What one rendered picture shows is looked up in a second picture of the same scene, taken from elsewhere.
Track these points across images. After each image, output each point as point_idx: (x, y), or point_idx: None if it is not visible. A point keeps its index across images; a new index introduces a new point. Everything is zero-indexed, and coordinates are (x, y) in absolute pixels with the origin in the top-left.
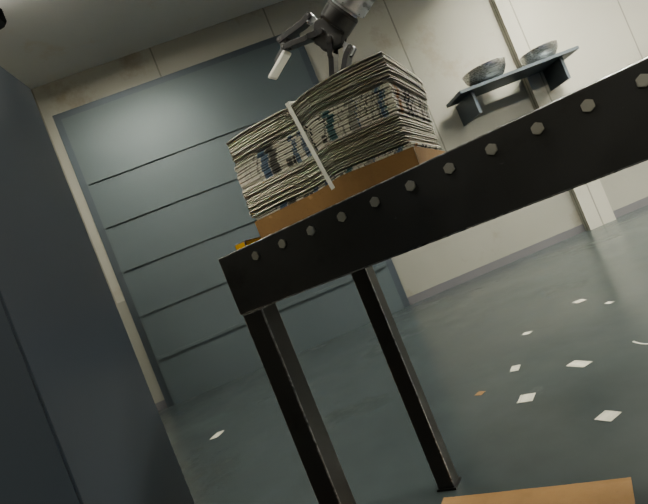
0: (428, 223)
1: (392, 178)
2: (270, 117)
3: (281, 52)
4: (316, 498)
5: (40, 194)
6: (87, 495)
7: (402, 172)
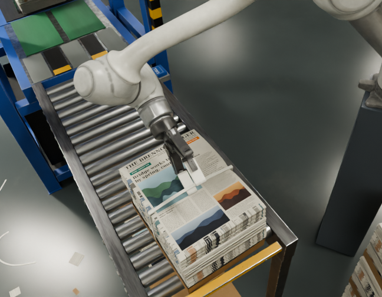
0: None
1: (230, 161)
2: (239, 178)
3: (194, 159)
4: (282, 294)
5: (356, 119)
6: (348, 141)
7: (227, 158)
